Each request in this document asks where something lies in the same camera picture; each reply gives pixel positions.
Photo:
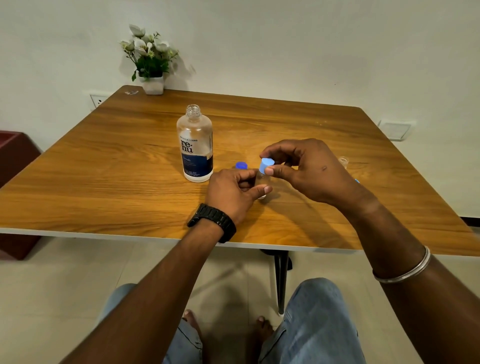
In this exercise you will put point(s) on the dark blue bottle cap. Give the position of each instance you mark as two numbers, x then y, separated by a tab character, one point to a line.
241	165

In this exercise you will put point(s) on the person's right leg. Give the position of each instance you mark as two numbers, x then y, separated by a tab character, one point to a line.
315	326

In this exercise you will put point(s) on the person's left leg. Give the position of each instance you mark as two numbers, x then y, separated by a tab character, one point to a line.
183	345

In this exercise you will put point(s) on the black wristwatch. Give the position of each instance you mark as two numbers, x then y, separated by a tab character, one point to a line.
213	219

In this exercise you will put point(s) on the clear large bottle blue label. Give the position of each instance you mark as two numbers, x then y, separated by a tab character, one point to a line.
195	142

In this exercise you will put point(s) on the clear plain small bottle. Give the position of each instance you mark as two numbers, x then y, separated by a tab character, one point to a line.
343	161

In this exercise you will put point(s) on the maroon cabinet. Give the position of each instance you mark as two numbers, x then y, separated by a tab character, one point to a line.
15	153

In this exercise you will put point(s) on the person's right foot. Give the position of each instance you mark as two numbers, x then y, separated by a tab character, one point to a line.
263	328

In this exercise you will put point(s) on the person's right hand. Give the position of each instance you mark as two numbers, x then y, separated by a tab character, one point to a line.
322	176

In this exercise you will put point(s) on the person's leg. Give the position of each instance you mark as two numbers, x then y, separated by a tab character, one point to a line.
183	345
315	326

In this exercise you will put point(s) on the small crumpled wrapper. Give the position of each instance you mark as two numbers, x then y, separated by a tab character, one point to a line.
131	92

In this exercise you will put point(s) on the person's right forearm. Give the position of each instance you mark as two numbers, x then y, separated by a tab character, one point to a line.
420	292

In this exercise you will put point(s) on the person's left forearm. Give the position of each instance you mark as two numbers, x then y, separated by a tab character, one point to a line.
150	300

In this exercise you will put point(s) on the black metal table frame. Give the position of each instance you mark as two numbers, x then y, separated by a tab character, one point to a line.
281	285

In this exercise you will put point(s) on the silver bangle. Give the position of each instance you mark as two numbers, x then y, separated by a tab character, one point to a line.
405	276

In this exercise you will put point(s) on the white power socket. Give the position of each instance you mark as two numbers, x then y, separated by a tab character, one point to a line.
98	101

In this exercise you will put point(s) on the person's left hand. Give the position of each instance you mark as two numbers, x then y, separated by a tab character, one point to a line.
228	195

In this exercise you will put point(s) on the white wall switch plate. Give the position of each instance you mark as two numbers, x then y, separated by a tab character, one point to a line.
395	130

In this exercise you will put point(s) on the clear small bottle red label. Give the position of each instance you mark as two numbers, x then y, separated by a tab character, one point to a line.
263	180

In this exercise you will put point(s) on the white flowers in white pot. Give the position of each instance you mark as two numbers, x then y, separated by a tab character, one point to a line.
150	62

